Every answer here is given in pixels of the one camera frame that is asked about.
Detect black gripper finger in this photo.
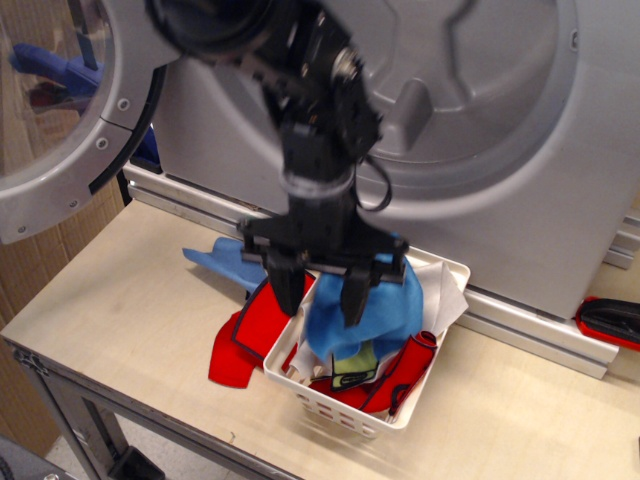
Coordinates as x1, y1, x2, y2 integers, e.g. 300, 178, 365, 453
340, 267, 380, 328
267, 254, 305, 315

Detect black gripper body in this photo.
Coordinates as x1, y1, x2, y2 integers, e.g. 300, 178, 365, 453
238, 193, 408, 283

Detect dark blue cloth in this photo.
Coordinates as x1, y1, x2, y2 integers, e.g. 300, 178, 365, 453
305, 262, 423, 361

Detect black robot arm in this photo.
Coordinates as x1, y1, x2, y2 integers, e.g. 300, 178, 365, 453
146, 1, 408, 327

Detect white plastic laundry basket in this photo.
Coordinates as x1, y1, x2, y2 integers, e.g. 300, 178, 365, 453
264, 248, 469, 437

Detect grey toy washing machine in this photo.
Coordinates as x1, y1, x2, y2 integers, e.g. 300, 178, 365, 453
156, 1, 639, 318

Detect round transparent machine door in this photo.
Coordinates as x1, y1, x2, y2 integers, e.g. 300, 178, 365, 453
1, 1, 179, 244

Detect light blue cloth on table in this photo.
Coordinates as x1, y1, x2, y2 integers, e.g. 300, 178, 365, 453
182, 237, 267, 294

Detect red cloth beside basket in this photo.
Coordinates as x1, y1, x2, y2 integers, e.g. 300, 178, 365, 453
208, 279, 293, 389

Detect green cloth with black trim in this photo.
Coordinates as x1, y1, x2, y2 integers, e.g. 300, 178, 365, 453
330, 341, 379, 391

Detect grey white cloth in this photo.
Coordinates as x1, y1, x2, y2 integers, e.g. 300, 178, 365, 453
291, 262, 468, 379

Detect red cloth in basket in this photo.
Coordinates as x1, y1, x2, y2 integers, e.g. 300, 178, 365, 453
310, 330, 438, 415

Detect red and black tool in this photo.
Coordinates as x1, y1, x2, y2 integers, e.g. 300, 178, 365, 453
575, 296, 639, 351

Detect cardboard box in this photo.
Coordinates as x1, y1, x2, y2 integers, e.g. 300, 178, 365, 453
0, 0, 126, 459

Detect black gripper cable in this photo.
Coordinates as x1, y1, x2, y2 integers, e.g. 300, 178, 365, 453
355, 154, 394, 214

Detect aluminium extrusion rail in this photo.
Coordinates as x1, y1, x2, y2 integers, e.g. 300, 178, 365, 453
125, 166, 621, 378

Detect metal table frame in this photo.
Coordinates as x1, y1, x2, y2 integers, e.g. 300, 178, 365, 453
3, 337, 296, 479

